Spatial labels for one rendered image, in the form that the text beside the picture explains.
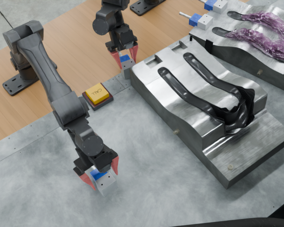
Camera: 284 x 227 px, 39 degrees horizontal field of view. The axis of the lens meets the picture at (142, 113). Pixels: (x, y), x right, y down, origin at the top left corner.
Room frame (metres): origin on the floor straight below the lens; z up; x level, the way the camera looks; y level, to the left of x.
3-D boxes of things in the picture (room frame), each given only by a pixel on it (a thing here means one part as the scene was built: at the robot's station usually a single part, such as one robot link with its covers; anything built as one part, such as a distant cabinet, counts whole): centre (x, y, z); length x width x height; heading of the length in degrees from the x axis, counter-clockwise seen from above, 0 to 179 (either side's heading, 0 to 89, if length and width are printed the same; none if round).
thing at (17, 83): (0.97, 0.40, 0.84); 0.20 x 0.07 x 0.08; 128
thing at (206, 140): (0.75, -0.21, 0.87); 0.50 x 0.26 x 0.14; 32
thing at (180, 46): (0.98, -0.14, 0.87); 0.05 x 0.05 x 0.04; 32
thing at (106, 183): (0.54, 0.15, 0.83); 0.13 x 0.05 x 0.05; 33
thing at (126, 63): (0.99, 0.05, 0.83); 0.13 x 0.05 x 0.05; 21
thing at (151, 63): (0.92, -0.05, 0.87); 0.05 x 0.05 x 0.04; 32
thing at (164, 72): (0.77, -0.21, 0.92); 0.35 x 0.16 x 0.09; 32
